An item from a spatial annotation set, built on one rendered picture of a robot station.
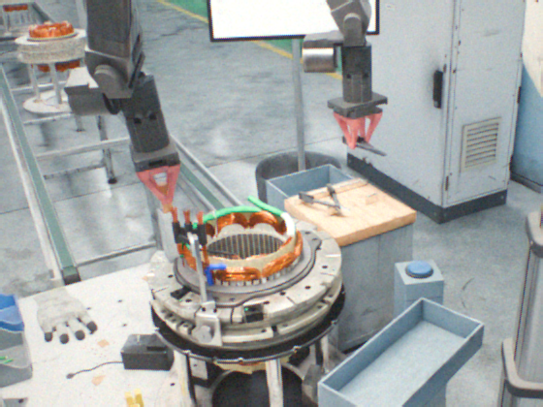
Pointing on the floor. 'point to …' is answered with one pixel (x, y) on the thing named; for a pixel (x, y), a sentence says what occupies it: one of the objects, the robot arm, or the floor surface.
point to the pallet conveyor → (53, 249)
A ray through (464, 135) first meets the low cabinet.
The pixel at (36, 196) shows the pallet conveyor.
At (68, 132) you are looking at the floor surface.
